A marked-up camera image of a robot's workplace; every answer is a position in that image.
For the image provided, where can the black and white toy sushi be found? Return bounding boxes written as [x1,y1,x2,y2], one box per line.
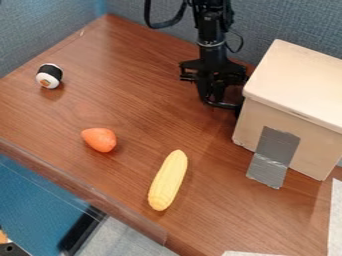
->
[34,62,66,90]

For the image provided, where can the grey tape strip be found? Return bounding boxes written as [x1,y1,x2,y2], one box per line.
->
[244,125,302,190]

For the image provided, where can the cabinet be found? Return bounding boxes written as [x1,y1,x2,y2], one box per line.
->
[231,38,342,183]

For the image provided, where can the white paper sheet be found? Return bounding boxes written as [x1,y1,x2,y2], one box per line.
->
[325,177,342,256]

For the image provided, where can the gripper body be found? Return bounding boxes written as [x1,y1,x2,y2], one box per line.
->
[177,42,249,85]

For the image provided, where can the yellow toy corn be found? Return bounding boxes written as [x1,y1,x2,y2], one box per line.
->
[146,149,190,212]

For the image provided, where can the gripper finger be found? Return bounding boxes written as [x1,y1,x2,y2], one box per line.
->
[196,81,216,104]
[213,81,229,103]

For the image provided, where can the orange toy carrot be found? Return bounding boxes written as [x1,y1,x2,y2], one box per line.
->
[80,127,119,154]

